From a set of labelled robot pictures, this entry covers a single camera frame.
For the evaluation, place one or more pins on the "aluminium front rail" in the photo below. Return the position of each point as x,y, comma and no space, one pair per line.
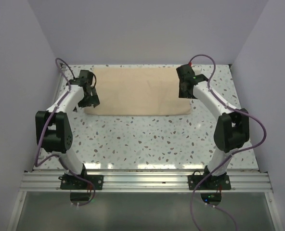
148,180

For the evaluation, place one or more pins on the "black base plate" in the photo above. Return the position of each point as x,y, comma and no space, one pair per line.
69,182
221,182

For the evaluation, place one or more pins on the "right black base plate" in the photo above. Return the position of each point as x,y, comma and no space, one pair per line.
221,182

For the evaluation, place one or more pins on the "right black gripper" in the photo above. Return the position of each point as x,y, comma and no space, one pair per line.
182,95

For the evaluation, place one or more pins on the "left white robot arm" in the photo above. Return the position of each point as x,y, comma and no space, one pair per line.
53,130

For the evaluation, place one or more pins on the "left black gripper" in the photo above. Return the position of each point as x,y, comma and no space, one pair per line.
93,100

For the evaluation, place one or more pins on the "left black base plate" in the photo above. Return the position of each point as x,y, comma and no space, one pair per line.
69,182

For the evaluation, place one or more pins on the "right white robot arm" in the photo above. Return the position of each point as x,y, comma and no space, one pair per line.
232,128

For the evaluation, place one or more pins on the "beige cloth wrap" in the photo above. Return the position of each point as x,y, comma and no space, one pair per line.
138,92

